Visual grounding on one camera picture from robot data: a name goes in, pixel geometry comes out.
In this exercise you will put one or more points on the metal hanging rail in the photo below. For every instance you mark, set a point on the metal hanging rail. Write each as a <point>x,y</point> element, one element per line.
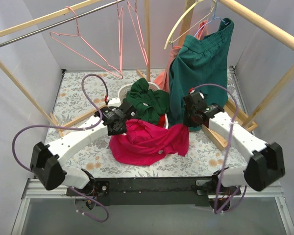
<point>51,24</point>

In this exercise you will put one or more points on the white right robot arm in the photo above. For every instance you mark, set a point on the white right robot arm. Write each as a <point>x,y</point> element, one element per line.
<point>265,162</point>

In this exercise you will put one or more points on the wooden clothes rack frame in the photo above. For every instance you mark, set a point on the wooden clothes rack frame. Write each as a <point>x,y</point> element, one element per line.
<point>263,24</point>

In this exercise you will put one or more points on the white laundry basket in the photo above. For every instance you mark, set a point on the white laundry basket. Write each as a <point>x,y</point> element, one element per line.
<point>152,86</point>

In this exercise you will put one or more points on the pink wire hanger middle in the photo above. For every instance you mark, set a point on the pink wire hanger middle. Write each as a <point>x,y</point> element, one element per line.
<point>120,12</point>

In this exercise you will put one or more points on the red garment in basket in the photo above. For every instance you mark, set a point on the red garment in basket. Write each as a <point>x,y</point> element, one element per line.
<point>162,122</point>

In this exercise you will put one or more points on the teal shorts on hanger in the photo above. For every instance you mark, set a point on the teal shorts on hanger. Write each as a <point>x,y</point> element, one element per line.
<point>200,63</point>

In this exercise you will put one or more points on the magenta t shirt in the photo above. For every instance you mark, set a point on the magenta t shirt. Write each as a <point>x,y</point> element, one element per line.
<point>144,143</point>

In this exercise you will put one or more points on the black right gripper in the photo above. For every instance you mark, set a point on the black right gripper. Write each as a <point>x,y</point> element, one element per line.
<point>190,120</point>

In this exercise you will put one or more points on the pink wire hanger right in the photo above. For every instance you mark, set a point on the pink wire hanger right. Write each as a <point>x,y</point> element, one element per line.
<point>133,12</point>

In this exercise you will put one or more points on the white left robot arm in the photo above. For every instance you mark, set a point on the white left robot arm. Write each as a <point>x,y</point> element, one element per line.
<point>48,161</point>

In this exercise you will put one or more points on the salmon garment on hanger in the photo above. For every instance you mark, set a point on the salmon garment on hanger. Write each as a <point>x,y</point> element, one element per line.
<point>162,80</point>

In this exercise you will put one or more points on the cream wooden hanger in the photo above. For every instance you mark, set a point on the cream wooden hanger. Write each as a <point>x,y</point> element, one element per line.
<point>185,19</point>

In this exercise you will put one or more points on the dark green garment in basket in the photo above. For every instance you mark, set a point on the dark green garment in basket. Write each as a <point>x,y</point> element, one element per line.
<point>150,105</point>

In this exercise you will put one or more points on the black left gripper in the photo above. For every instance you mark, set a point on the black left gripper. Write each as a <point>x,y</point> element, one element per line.
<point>118,127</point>

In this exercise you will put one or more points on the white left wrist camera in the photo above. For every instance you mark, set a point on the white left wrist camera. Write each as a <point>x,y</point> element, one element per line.
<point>114,102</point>

